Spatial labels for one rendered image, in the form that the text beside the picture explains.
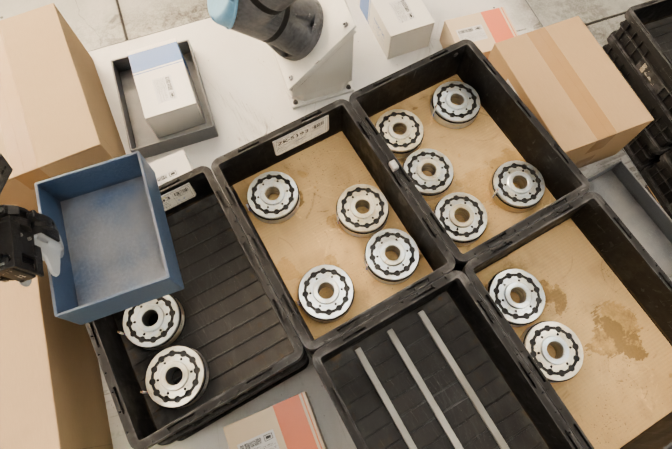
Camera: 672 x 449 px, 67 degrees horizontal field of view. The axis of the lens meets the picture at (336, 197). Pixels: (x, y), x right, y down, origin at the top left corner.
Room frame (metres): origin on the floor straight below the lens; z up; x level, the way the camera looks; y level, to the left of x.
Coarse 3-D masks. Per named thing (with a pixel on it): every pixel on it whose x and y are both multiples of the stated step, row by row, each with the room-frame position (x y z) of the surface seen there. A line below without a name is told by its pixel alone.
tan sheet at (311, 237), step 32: (288, 160) 0.48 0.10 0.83; (320, 160) 0.48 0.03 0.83; (352, 160) 0.48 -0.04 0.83; (320, 192) 0.41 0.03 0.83; (256, 224) 0.34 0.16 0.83; (288, 224) 0.34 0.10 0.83; (320, 224) 0.34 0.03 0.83; (288, 256) 0.27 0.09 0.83; (320, 256) 0.27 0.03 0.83; (352, 256) 0.27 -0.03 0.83; (288, 288) 0.21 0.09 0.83; (384, 288) 0.21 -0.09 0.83
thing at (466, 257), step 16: (448, 48) 0.69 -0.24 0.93; (416, 64) 0.65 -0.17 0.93; (384, 80) 0.61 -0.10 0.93; (496, 80) 0.61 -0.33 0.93; (352, 96) 0.57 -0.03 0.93; (512, 96) 0.57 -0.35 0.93; (528, 112) 0.53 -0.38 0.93; (368, 128) 0.50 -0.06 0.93; (544, 128) 0.50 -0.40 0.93; (384, 144) 0.47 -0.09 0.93; (400, 176) 0.40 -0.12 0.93; (576, 176) 0.40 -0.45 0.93; (416, 192) 0.37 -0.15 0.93; (576, 192) 0.36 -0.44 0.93; (544, 208) 0.33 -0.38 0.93; (432, 224) 0.30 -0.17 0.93; (528, 224) 0.30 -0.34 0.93; (448, 240) 0.27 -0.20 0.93; (496, 240) 0.27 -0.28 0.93; (464, 256) 0.24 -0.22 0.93
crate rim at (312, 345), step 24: (312, 120) 0.52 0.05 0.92; (360, 120) 0.52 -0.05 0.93; (216, 168) 0.42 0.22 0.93; (384, 168) 0.42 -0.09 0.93; (408, 192) 0.37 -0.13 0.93; (240, 216) 0.32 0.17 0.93; (432, 240) 0.27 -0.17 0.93; (264, 264) 0.23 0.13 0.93; (408, 288) 0.19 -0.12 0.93; (288, 312) 0.15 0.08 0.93; (336, 336) 0.11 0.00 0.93
